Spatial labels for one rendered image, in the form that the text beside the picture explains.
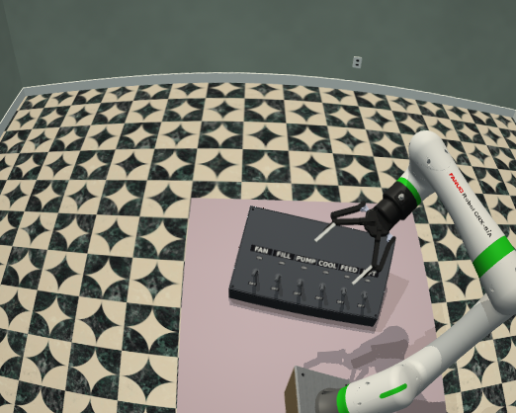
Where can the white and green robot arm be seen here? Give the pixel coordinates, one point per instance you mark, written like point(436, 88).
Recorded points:
point(493, 258)

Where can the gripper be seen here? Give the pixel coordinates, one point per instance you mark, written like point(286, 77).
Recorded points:
point(378, 222)

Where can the dark grey switch console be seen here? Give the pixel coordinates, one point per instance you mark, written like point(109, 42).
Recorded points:
point(296, 275)

